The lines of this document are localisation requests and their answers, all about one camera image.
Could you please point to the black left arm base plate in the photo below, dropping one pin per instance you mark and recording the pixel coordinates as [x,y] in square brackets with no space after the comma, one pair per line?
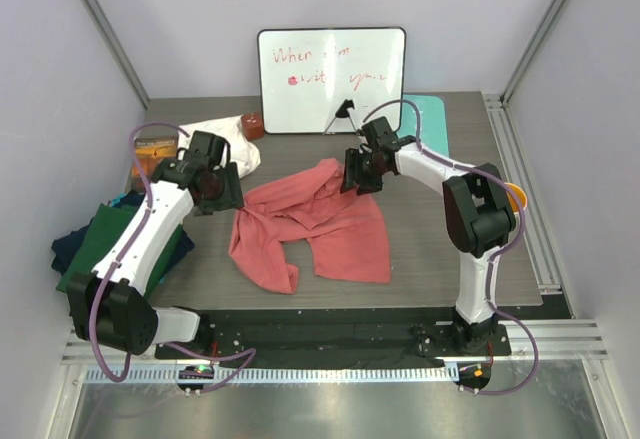
[215,339]

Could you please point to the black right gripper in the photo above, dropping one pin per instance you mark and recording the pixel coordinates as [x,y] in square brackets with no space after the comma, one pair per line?
[353,173]

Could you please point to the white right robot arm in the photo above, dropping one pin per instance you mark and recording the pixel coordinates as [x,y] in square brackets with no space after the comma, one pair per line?
[479,217]

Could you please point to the white dry erase board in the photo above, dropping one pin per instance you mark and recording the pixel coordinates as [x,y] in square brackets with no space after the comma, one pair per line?
[305,75]

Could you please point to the white t shirt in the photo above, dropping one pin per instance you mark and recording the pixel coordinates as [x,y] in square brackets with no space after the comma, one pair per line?
[243,152]

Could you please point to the red t shirt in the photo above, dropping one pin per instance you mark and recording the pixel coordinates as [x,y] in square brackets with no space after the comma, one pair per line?
[346,232]

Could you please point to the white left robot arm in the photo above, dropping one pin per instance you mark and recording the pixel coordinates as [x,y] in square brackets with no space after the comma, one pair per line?
[108,304]

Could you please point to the aluminium right corner post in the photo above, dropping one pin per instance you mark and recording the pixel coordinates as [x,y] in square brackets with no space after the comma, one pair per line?
[541,34]

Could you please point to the green t shirt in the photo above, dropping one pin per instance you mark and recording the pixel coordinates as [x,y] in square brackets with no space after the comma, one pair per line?
[85,254]

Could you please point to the white mug orange inside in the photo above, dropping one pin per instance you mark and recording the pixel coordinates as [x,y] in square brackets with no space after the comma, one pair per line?
[517,199]

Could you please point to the teal cutting board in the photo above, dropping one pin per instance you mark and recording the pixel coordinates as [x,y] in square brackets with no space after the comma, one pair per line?
[433,121]

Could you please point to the aluminium left corner post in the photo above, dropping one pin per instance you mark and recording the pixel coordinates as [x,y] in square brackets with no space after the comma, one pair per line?
[114,45]

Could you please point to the metal wire board stand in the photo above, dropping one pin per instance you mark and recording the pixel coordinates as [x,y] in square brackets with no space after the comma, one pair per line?
[343,112]

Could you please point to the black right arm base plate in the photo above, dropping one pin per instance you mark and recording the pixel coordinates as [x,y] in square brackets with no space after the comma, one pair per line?
[448,340]

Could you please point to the orange cover book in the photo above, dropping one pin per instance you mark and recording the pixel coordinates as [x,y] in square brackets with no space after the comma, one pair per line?
[150,152]

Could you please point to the teal t shirt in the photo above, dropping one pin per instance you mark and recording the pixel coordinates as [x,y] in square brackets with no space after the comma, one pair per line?
[119,201]

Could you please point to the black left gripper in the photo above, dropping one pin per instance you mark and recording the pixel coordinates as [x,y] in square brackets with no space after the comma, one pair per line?
[231,197]

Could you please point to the white perforated cable rail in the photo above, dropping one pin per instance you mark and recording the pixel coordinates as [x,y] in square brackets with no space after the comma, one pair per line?
[182,374]

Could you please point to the navy blue t shirt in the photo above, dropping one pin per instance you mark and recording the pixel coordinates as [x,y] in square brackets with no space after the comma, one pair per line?
[67,251]

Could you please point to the aluminium corner post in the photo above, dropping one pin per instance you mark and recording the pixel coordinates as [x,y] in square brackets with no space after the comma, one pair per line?
[114,45]
[541,34]

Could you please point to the red brown eraser block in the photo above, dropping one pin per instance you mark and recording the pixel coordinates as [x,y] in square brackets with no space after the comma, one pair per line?
[252,126]

